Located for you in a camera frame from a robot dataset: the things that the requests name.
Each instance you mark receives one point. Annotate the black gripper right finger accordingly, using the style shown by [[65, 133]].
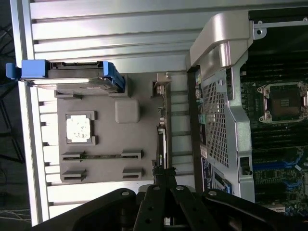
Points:
[[187, 207]]

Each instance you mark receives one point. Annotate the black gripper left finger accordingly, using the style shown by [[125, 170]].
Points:
[[149, 207]]

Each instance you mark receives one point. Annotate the green RAM stick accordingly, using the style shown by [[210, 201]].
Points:
[[103, 157]]

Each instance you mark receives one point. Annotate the grey plastic parts rack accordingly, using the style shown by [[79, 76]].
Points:
[[108, 144]]

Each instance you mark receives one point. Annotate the black open PC case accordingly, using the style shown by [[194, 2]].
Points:
[[216, 120]]

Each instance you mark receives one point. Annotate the blue expansion slot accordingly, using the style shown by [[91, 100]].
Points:
[[269, 165]]

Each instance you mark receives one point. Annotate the green motherboard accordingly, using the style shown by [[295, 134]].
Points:
[[276, 173]]

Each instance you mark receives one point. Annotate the silver CPU chip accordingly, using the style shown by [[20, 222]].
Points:
[[78, 128]]

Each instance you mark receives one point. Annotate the CPU socket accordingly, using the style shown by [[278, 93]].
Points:
[[284, 103]]

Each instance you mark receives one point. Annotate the hard disk in blue carrier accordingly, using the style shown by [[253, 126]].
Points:
[[31, 69]]

